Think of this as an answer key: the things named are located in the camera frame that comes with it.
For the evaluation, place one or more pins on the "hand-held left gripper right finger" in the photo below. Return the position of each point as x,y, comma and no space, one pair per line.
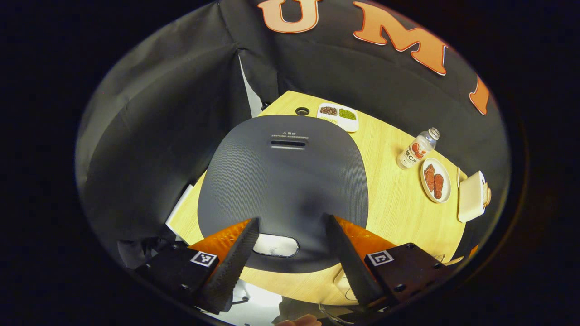
351,271

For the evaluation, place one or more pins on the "toast bread slice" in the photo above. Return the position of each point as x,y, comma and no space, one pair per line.
487,194

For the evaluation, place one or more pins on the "white toaster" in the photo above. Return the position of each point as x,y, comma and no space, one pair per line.
471,199

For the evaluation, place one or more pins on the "white round plate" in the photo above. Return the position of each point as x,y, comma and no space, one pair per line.
443,170

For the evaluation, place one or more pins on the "white divided bean plate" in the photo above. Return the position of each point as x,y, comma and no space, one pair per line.
337,118

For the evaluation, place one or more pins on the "dark grey rice cooker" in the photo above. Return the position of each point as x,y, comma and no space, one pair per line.
283,181

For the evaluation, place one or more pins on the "red meat piece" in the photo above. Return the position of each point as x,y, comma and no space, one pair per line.
429,172
438,186

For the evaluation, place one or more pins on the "clear plastic drink bottle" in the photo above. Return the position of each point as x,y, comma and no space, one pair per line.
414,153

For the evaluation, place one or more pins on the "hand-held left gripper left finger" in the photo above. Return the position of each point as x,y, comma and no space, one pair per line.
235,271

